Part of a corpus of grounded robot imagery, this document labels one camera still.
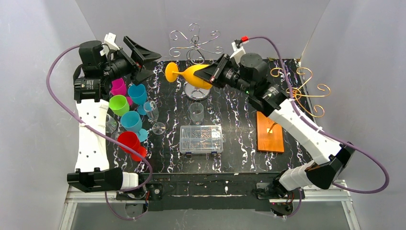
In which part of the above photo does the clear glass wine glass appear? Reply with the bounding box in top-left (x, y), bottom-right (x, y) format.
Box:
top-left (143, 101), bottom-right (166, 135)
top-left (105, 114), bottom-right (118, 134)

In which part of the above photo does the green plastic wine glass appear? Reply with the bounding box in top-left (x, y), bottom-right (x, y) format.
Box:
top-left (109, 95), bottom-right (130, 116)

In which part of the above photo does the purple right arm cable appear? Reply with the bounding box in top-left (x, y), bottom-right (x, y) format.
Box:
top-left (247, 35), bottom-right (390, 218)

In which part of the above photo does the silver wire glass rack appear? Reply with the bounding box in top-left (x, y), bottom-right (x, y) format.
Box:
top-left (169, 23), bottom-right (224, 101)

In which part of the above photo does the yellow plastic wine glass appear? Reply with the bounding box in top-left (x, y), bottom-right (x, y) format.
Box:
top-left (165, 62), bottom-right (212, 90)

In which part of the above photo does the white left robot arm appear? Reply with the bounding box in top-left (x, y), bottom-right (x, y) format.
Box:
top-left (67, 33), bottom-right (161, 192)

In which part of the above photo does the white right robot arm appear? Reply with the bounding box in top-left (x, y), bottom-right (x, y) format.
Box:
top-left (194, 37), bottom-right (354, 197)

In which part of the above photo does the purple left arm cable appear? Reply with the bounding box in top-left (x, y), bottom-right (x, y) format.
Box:
top-left (46, 44), bottom-right (154, 221)

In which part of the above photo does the red plastic wine glass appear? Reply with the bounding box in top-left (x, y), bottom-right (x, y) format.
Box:
top-left (117, 131), bottom-right (147, 162)

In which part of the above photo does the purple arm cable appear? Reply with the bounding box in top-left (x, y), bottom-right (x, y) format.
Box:
top-left (46, 44), bottom-right (154, 221)
top-left (247, 35), bottom-right (390, 218)

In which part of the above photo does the blue plastic wine glass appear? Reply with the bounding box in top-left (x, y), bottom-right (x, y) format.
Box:
top-left (120, 111), bottom-right (148, 142)
top-left (127, 84), bottom-right (147, 115)

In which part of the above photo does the clear plastic screw box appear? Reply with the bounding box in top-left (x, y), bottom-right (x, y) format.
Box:
top-left (179, 125), bottom-right (224, 155)

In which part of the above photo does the pink plastic wine glass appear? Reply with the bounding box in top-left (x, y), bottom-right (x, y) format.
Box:
top-left (110, 78), bottom-right (133, 106)

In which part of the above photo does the orange wooden rack base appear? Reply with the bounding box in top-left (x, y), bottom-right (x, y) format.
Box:
top-left (256, 112), bottom-right (284, 153)

